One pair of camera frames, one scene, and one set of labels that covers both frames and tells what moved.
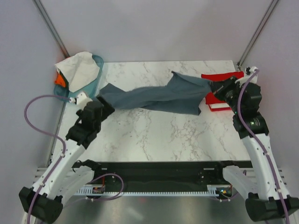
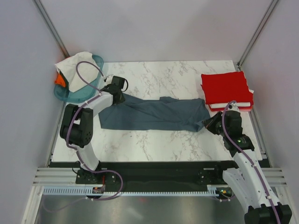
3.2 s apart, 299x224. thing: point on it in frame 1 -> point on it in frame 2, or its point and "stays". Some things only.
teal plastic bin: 90,87 stays
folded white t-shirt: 219,105 stays
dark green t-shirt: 65,79 stays
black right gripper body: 232,101 -> 216,124
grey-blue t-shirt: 182,93 -> 144,113
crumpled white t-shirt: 80,70 stays
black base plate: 193,173 stays
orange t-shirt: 60,80 stays
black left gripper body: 80,113 -> 122,99
